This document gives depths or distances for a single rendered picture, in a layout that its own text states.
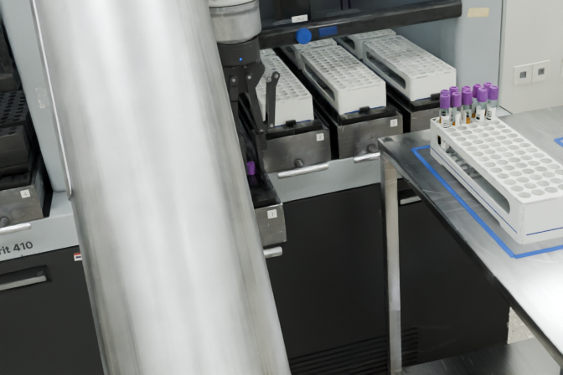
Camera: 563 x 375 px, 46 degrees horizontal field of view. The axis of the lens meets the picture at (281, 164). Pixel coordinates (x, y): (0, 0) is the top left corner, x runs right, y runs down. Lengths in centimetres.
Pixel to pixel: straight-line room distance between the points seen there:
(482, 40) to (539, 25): 146
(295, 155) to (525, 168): 49
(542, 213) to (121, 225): 65
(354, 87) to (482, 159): 41
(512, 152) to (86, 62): 75
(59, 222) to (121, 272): 96
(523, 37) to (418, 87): 156
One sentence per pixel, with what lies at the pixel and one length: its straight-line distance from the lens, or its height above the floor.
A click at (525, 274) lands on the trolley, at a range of 86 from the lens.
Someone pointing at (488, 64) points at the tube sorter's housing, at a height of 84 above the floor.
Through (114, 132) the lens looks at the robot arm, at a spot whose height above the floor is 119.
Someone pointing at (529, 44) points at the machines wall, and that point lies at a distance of 291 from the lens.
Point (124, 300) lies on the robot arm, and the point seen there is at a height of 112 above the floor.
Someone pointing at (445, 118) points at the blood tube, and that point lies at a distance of 107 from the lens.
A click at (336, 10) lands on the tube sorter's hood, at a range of 130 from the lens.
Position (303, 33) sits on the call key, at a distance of 126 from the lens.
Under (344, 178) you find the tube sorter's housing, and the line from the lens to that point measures 134.
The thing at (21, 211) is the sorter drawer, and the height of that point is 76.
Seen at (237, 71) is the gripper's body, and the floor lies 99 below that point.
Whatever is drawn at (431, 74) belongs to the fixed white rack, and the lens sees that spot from 137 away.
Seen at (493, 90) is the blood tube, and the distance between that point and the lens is 109.
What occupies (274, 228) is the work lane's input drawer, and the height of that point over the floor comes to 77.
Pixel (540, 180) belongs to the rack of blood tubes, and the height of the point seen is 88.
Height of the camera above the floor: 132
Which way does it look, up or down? 26 degrees down
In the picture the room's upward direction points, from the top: 6 degrees counter-clockwise
